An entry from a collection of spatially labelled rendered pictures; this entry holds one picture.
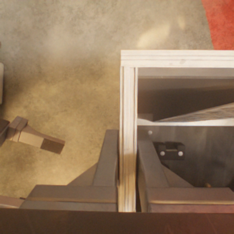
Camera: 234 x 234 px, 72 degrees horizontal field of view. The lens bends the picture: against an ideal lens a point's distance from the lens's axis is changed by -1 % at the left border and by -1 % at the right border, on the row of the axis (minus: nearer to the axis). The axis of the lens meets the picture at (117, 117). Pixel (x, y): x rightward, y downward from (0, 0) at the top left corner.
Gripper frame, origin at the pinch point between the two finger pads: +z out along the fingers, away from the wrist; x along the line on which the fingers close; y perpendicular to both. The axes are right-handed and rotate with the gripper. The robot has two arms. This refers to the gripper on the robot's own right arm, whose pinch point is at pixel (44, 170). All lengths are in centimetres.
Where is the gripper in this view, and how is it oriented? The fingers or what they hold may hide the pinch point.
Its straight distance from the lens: 30.0
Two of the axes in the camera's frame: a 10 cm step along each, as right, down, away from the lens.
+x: -1.3, -4.9, 8.6
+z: 8.7, 3.6, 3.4
